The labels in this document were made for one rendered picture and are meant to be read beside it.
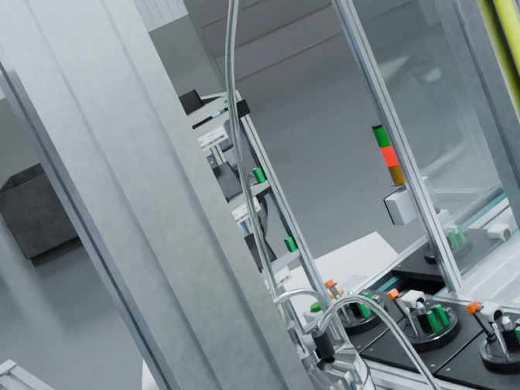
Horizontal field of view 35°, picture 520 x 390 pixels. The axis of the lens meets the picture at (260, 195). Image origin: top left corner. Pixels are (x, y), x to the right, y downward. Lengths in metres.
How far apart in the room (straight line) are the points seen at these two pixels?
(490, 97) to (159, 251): 0.36
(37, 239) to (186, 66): 4.43
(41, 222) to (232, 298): 7.97
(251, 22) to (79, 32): 11.52
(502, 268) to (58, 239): 6.77
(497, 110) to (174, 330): 0.38
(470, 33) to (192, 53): 11.31
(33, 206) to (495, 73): 7.87
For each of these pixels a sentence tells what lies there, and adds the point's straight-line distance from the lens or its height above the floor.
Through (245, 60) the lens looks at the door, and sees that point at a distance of 12.05.
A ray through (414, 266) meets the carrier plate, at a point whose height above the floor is 0.97.
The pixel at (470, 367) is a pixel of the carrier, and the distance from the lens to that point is 1.74.
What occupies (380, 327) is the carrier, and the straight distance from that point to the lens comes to 2.01.
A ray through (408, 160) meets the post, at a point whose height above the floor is 1.31.
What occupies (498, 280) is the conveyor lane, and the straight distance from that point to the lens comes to 2.17.
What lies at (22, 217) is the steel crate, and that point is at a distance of 8.53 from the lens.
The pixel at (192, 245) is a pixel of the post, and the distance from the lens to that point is 0.55.
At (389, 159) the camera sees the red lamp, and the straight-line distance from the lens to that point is 1.95.
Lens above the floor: 1.87
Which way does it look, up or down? 15 degrees down
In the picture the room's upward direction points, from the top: 24 degrees counter-clockwise
